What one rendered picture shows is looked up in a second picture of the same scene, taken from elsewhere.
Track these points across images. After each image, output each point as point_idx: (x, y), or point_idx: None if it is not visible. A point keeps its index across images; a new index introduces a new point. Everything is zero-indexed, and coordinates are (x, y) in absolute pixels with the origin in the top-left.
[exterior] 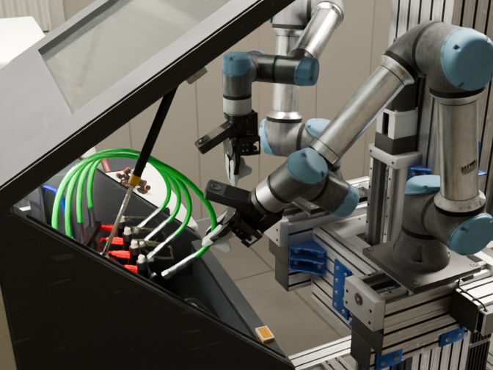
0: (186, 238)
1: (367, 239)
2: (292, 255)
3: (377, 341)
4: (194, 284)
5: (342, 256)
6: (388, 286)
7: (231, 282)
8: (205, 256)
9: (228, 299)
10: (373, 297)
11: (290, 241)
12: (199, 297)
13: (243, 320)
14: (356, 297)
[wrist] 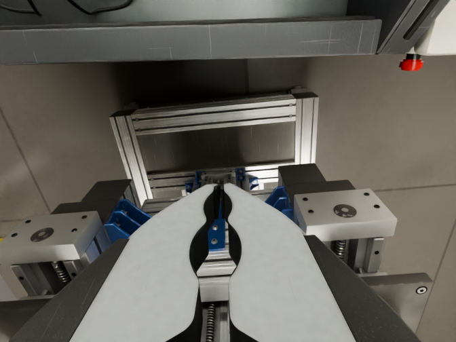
0: (392, 5)
1: (227, 304)
2: (286, 202)
3: (58, 212)
4: (307, 11)
5: (214, 260)
6: (64, 279)
7: (158, 54)
8: (291, 30)
9: (96, 23)
10: (6, 254)
11: (294, 216)
12: (258, 7)
13: (9, 28)
14: (44, 234)
